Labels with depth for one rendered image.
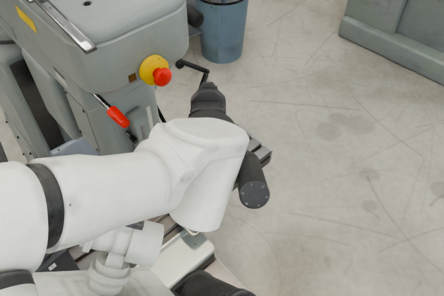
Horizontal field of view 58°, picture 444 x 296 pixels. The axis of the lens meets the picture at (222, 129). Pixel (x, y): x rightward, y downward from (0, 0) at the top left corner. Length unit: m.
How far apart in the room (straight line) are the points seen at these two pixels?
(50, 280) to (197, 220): 0.28
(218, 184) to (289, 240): 2.15
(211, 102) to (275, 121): 2.56
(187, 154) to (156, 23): 0.44
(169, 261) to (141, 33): 1.02
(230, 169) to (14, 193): 0.23
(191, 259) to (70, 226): 1.29
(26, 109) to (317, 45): 3.02
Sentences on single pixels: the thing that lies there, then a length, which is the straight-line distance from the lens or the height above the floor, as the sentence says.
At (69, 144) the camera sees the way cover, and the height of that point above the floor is 1.09.
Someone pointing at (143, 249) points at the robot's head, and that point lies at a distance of 0.62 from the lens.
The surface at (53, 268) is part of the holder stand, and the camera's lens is 1.38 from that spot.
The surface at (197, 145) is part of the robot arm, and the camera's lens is 0.39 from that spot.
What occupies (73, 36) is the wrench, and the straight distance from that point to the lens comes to 0.70.
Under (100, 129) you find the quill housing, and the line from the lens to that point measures 1.06.
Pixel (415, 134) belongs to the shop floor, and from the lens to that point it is 3.39.
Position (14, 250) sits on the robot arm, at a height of 2.02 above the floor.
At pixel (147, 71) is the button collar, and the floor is 1.77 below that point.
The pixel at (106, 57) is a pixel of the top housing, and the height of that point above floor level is 1.83.
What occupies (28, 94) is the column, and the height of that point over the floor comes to 1.37.
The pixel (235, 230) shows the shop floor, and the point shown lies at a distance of 2.58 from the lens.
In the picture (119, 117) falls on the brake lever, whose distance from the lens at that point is 0.80.
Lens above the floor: 2.27
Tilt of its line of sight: 47 degrees down
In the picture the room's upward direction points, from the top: straight up
